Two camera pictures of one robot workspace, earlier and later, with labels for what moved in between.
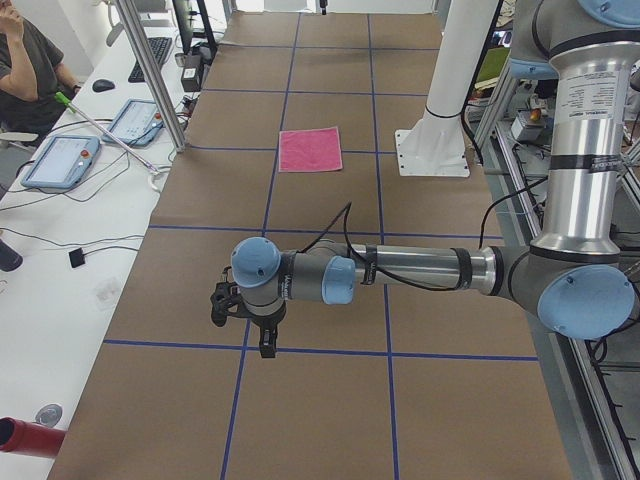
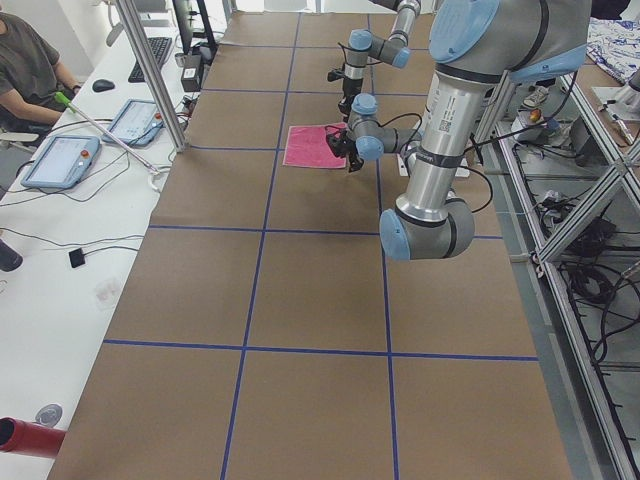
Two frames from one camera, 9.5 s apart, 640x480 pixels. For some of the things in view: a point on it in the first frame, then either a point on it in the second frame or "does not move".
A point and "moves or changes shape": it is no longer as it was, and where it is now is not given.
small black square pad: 76,257 does not move
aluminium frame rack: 593,384 does not move
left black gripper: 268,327 -> 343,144
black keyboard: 160,47 does not move
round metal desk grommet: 49,415 does not move
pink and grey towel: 316,149 moves or changes shape
